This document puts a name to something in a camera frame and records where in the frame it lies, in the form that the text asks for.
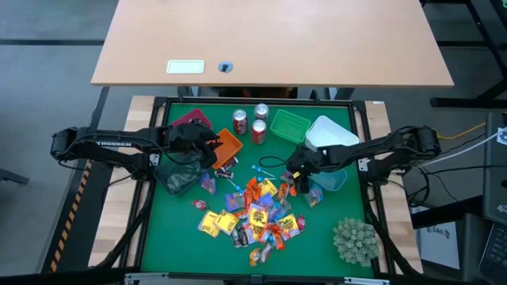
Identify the yellow power cable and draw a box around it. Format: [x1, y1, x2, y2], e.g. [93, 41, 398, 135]
[435, 122, 486, 141]

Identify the white rectangular desk plate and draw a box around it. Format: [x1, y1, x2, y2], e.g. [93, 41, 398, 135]
[166, 59, 206, 75]

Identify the clear blue candy packet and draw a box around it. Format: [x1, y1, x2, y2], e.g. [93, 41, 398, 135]
[304, 184, 324, 209]

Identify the red Coca-Cola can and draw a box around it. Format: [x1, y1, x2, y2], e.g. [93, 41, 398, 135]
[232, 108, 249, 136]

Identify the red plastic bin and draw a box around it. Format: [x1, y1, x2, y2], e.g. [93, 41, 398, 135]
[170, 108, 214, 131]

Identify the black camera cable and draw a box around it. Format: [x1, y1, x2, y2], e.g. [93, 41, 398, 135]
[258, 155, 288, 169]

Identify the white cable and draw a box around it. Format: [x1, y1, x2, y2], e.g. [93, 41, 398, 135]
[419, 130, 501, 168]

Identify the black furniture foot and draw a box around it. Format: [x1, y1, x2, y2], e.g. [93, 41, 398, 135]
[0, 168, 31, 185]

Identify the orange yellow candy packet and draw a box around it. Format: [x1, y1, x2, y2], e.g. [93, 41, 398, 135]
[248, 247, 262, 268]

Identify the white labelled box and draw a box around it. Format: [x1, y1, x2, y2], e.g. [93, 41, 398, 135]
[418, 220, 461, 271]

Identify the green plastic basket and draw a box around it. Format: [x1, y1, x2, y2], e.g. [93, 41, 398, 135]
[270, 108, 313, 144]

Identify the light wooden desk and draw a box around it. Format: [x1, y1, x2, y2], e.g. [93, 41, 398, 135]
[90, 0, 455, 89]

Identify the orange plastic basket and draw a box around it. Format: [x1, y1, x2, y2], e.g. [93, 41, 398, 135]
[212, 127, 244, 170]

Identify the purple yellow Sour Patch packet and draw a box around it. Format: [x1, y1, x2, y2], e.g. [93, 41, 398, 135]
[242, 221, 262, 245]
[276, 213, 301, 241]
[247, 203, 269, 229]

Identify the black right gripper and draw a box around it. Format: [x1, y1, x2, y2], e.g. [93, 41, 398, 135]
[285, 142, 330, 196]

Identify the dark clear plastic bin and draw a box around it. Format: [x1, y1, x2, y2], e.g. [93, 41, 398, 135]
[153, 152, 204, 197]

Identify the black yellow hazard strip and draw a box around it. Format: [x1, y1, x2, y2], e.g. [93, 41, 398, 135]
[40, 158, 94, 274]

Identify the silver metal bracket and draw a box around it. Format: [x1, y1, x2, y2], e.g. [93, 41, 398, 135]
[124, 272, 170, 285]
[343, 276, 391, 285]

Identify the purple blue candy packet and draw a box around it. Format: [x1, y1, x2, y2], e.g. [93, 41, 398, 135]
[224, 192, 246, 213]
[199, 172, 217, 196]

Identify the teal clear plastic bin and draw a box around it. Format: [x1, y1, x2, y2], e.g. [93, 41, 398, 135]
[308, 168, 349, 192]

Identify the white plastic bin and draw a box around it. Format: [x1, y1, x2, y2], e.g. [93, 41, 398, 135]
[304, 115, 360, 152]

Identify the grey equipment case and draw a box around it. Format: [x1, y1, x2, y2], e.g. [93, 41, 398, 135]
[482, 112, 507, 226]

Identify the orange white candy packet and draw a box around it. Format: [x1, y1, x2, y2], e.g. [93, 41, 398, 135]
[259, 243, 274, 264]

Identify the black floor cable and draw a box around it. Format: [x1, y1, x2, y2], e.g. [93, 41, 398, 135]
[395, 164, 486, 209]

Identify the pale green coral ornament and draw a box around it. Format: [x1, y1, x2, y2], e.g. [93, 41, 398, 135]
[332, 216, 380, 268]

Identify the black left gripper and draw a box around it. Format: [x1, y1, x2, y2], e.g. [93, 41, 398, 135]
[169, 120, 222, 170]

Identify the black desk leg frame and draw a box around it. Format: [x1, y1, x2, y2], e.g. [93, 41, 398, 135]
[420, 0, 507, 108]

